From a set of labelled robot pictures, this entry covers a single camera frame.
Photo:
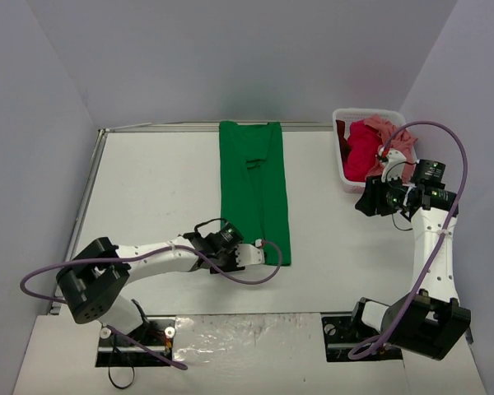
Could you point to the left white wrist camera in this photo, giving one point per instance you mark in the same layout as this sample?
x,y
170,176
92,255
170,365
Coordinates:
x,y
249,255

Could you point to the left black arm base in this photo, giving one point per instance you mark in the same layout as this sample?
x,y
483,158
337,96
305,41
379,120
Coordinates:
x,y
114,351

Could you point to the pink t shirt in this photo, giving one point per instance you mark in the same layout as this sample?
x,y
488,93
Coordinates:
x,y
391,136

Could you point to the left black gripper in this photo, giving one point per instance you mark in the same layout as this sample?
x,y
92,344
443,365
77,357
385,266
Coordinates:
x,y
224,266

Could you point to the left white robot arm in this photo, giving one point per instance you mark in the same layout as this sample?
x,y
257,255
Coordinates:
x,y
92,291

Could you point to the red t shirt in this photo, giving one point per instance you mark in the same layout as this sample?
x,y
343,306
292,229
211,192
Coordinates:
x,y
357,162

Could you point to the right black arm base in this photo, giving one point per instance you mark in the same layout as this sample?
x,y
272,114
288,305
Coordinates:
x,y
340,336

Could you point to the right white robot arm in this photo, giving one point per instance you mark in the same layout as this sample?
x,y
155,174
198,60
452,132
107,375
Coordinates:
x,y
429,319

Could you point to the green t shirt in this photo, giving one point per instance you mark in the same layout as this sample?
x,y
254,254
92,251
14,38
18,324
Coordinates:
x,y
253,185

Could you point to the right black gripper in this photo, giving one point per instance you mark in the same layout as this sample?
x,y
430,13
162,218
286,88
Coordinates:
x,y
370,197

